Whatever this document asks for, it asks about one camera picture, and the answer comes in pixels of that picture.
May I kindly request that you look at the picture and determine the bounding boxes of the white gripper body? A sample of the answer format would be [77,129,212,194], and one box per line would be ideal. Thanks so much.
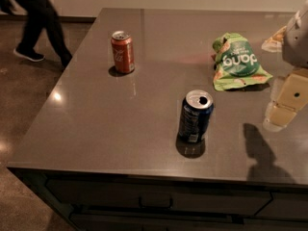
[282,0,308,68]

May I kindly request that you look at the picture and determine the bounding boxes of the blue pepsi can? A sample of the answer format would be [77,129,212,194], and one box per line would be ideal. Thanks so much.
[178,90,214,143]

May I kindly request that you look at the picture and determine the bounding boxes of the dark cabinet drawers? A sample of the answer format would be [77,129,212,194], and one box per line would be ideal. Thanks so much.
[12,168,308,231]

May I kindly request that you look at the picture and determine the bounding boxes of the person in black clothes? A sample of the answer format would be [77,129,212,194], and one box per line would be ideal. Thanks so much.
[13,0,72,67]

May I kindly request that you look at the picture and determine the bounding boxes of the green rice chip bag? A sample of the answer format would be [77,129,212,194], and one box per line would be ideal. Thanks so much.
[212,33,272,91]

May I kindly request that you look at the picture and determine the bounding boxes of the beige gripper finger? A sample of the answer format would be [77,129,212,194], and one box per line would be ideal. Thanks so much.
[263,68,308,132]
[262,26,287,53]

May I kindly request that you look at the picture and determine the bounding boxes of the red coke can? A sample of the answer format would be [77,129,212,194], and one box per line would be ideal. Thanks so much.
[111,31,135,74]

